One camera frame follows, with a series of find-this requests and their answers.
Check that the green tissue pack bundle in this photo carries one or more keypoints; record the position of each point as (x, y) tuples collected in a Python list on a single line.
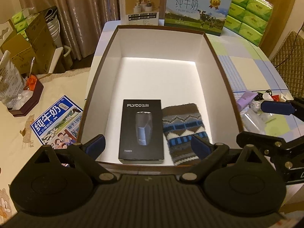
[(249, 18)]

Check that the dental floss pick box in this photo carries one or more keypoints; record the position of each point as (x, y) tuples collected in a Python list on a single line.
[(256, 122)]

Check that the dark wooden tray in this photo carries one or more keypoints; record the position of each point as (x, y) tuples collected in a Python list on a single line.
[(29, 97)]

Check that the plaid bed sheet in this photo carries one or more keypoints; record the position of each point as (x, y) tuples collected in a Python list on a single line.
[(245, 65)]

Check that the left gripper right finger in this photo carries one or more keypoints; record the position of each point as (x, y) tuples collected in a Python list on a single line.
[(211, 158)]

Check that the white pill bottle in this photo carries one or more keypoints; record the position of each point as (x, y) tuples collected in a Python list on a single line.
[(266, 96)]

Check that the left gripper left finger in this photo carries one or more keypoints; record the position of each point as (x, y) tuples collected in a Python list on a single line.
[(85, 155)]

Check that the blue milk flyer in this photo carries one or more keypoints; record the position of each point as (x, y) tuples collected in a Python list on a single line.
[(58, 126)]

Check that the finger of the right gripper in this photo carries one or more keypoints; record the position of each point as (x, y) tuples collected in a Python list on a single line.
[(282, 108)]

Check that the large brown storage box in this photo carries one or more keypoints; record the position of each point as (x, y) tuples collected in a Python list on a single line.
[(174, 65)]

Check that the red candy packet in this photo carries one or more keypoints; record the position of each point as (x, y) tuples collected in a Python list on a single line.
[(276, 98)]

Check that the blue pure milk carton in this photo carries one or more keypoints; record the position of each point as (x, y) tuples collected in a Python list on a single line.
[(208, 16)]

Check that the quilted olive chair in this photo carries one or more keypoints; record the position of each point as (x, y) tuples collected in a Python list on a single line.
[(288, 61)]

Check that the beige curtain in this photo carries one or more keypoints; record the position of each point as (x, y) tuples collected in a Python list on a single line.
[(82, 21)]

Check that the purple cream tube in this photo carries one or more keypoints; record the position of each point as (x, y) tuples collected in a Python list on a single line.
[(245, 99)]

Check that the white beige product box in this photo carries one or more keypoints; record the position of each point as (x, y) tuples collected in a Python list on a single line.
[(139, 12)]

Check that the brown cardboard boxes stack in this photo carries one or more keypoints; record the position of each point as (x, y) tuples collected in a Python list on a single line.
[(35, 43)]

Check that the black Flyco shaver box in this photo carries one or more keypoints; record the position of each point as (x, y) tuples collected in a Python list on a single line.
[(141, 137)]

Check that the patterned knitted sock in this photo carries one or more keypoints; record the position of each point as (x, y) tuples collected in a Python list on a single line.
[(180, 123)]

